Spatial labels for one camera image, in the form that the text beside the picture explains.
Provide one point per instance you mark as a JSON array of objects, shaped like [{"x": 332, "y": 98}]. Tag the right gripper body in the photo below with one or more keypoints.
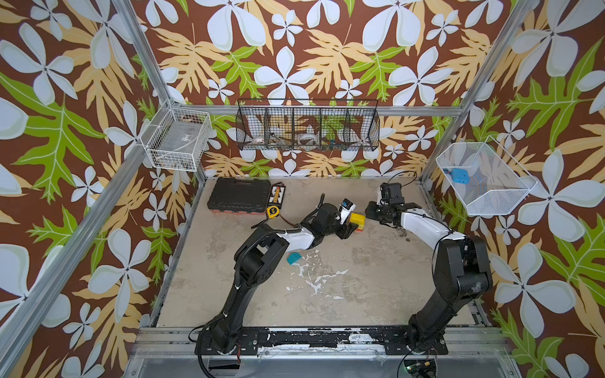
[{"x": 376, "y": 211}]

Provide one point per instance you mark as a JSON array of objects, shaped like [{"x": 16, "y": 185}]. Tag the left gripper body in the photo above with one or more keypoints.
[{"x": 343, "y": 231}]

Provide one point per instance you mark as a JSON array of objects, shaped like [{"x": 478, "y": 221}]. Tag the yellow arch block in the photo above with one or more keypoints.
[{"x": 358, "y": 219}]

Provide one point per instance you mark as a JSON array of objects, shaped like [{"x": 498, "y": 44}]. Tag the teal wood block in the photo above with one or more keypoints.
[{"x": 293, "y": 258}]

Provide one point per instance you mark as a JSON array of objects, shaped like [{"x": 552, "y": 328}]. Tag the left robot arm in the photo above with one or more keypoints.
[{"x": 257, "y": 260}]

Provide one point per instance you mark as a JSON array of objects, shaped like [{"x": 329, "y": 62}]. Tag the yellow tape measure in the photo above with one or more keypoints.
[{"x": 272, "y": 212}]

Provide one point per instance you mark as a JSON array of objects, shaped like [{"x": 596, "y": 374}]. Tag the blue object in basket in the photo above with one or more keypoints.
[{"x": 459, "y": 176}]

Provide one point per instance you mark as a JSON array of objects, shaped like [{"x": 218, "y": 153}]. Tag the black tool case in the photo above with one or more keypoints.
[{"x": 240, "y": 196}]

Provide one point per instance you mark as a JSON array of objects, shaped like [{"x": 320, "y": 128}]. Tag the white mesh basket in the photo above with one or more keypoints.
[{"x": 498, "y": 181}]

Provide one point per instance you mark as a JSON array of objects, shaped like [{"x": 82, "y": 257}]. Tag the electronics board with led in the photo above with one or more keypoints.
[{"x": 419, "y": 369}]

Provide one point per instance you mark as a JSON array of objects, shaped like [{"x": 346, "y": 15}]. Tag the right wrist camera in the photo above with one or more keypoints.
[{"x": 391, "y": 194}]

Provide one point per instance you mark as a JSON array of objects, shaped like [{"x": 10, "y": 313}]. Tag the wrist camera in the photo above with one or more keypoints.
[
  {"x": 391, "y": 194},
  {"x": 346, "y": 208}
]

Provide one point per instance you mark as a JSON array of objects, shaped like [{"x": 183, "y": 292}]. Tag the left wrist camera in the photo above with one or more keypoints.
[{"x": 346, "y": 208}]

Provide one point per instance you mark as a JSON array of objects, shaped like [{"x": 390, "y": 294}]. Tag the black wire basket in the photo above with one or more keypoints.
[{"x": 307, "y": 124}]

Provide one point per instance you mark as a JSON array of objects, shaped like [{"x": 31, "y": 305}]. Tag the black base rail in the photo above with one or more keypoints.
[{"x": 393, "y": 340}]

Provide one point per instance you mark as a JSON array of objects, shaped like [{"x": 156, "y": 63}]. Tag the white wire basket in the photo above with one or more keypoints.
[{"x": 176, "y": 138}]

